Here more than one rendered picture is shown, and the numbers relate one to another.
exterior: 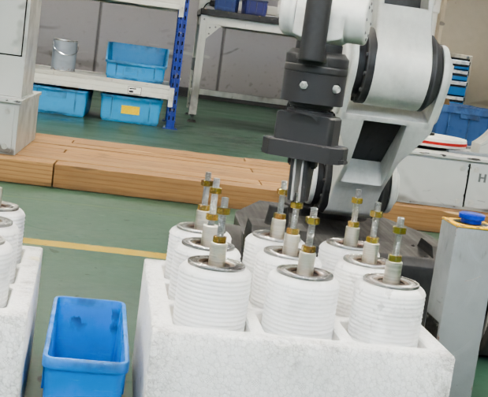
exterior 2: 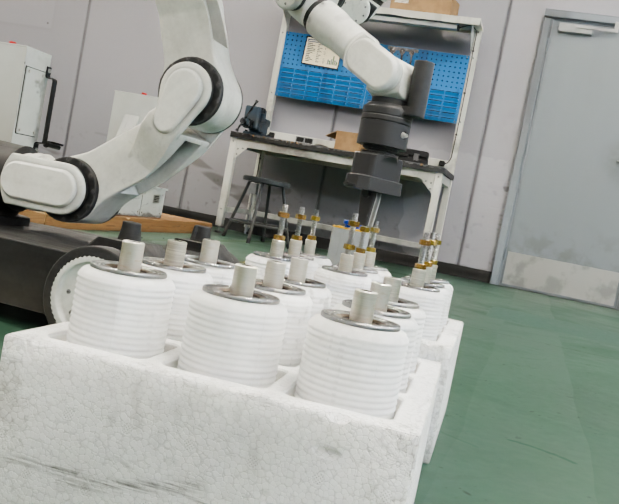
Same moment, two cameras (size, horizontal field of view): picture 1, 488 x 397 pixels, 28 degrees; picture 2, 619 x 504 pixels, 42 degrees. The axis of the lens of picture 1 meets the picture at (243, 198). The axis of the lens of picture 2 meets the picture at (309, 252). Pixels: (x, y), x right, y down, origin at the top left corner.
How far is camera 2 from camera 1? 161 cm
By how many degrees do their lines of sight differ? 69
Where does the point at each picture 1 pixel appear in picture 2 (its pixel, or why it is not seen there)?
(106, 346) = not seen: hidden behind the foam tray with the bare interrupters
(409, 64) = (234, 96)
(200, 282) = (439, 303)
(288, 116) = (382, 159)
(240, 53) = not seen: outside the picture
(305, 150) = (389, 186)
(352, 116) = (181, 137)
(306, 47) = (422, 107)
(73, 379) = not seen: hidden behind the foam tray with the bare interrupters
